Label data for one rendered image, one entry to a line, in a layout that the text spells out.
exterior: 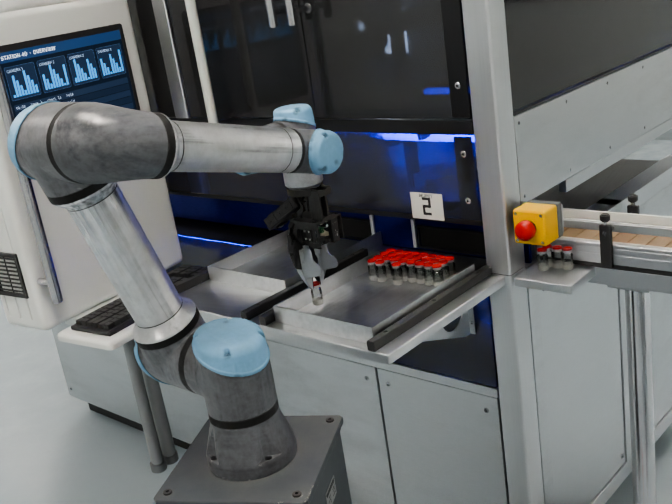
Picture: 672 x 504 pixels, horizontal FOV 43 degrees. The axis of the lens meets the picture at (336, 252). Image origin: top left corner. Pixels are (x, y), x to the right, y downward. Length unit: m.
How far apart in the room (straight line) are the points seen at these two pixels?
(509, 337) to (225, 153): 0.84
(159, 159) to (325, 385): 1.24
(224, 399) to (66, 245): 0.95
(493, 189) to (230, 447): 0.75
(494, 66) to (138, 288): 0.80
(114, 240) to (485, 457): 1.10
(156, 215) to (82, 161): 1.21
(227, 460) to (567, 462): 1.05
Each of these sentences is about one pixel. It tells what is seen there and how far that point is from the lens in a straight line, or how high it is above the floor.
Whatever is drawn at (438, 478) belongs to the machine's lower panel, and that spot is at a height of 0.30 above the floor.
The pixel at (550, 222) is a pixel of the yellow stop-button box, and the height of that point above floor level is 1.00.
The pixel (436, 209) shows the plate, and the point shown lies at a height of 1.01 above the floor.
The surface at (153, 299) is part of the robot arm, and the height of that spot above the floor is 1.08.
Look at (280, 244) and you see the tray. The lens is 2.21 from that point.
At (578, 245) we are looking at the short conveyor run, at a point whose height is 0.92.
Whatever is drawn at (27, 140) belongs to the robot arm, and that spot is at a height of 1.37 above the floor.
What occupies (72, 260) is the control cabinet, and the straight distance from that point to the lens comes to 2.24.
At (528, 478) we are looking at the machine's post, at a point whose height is 0.39.
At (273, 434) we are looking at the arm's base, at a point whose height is 0.85.
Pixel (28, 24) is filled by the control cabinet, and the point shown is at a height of 1.51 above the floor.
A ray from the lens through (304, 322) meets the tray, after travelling 1.69.
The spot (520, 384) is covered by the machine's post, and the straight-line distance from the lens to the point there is 1.93.
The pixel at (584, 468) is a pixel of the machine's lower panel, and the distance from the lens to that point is 2.32.
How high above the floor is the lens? 1.55
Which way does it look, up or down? 19 degrees down
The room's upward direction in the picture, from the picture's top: 9 degrees counter-clockwise
